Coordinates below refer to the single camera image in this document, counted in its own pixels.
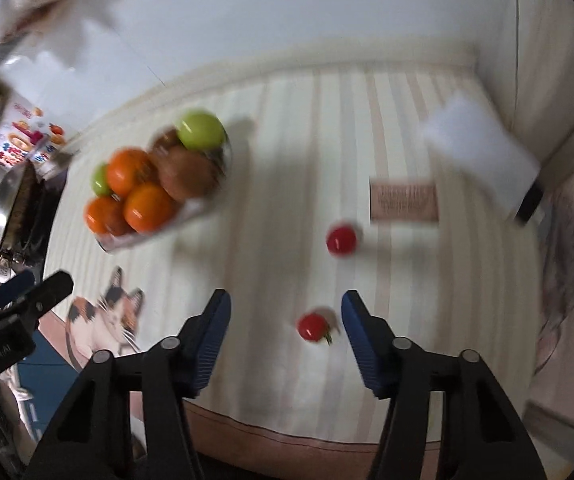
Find clear bag with dark contents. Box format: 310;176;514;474
0;0;178;91

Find colourful wall stickers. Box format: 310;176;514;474
0;100;68;168

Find floral oval plate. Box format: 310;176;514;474
94;125;232;253

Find brown cloth label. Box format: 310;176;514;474
368;176;440;223

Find green apple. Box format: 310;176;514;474
90;162;112;198
176;110;228;152

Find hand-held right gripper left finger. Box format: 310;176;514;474
22;288;232;480

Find black induction cooktop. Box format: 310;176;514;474
17;170;70;271

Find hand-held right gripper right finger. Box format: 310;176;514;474
341;289;548;480

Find large orange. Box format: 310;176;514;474
123;182;178;233

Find cat shaped mat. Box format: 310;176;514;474
64;266;146;373

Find striped tablecloth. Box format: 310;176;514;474
42;42;552;480

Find red cherry tomato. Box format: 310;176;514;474
326;223;358;257
297;312;335;345

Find steel wok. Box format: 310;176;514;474
0;162;50;256

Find blue cabinet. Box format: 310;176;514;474
14;330;88;441

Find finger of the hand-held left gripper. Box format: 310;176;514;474
0;269;36;311
7;270;75;318

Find white power bank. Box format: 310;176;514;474
419;91;548;223

